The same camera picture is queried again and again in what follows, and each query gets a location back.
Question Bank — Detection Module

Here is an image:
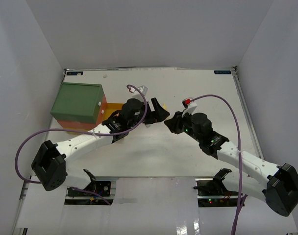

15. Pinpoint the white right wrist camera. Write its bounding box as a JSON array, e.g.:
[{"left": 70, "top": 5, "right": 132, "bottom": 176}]
[{"left": 182, "top": 97, "right": 197, "bottom": 117}]

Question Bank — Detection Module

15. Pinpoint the blue table label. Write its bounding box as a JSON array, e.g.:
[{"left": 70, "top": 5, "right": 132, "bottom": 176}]
[
  {"left": 214, "top": 70, "right": 231, "bottom": 75},
  {"left": 66, "top": 71, "right": 83, "bottom": 76}
]

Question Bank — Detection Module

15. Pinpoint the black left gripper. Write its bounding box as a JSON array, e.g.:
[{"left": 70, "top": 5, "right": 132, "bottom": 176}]
[{"left": 128, "top": 98, "right": 169, "bottom": 129}]

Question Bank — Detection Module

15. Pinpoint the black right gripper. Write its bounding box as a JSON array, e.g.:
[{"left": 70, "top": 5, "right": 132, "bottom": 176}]
[{"left": 164, "top": 109, "right": 202, "bottom": 143}]

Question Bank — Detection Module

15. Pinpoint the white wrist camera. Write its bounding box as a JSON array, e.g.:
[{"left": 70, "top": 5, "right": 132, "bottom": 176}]
[
  {"left": 137, "top": 85, "right": 148, "bottom": 96},
  {"left": 182, "top": 97, "right": 197, "bottom": 117}
]

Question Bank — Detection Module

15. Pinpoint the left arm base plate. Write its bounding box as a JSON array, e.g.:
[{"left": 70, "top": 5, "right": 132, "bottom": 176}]
[{"left": 64, "top": 181, "right": 116, "bottom": 206}]

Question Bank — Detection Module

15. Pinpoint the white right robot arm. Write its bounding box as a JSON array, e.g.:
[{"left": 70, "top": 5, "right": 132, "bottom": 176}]
[{"left": 164, "top": 112, "right": 298, "bottom": 217}]

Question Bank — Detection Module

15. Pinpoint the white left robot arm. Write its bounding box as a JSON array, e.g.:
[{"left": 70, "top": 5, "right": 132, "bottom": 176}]
[{"left": 31, "top": 98, "right": 170, "bottom": 195}]

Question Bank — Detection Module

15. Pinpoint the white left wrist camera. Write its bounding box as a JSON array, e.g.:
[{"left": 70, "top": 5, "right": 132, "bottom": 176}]
[{"left": 137, "top": 85, "right": 148, "bottom": 96}]

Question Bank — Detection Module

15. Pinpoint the red drawer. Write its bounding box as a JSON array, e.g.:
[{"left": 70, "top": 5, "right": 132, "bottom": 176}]
[{"left": 56, "top": 95, "right": 107, "bottom": 130}]

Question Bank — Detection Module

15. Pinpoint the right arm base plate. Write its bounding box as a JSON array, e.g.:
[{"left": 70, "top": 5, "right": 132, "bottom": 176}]
[{"left": 193, "top": 179, "right": 238, "bottom": 208}]

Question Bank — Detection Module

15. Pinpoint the yellow drawer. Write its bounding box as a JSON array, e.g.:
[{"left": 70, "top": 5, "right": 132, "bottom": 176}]
[{"left": 57, "top": 103, "right": 123, "bottom": 131}]

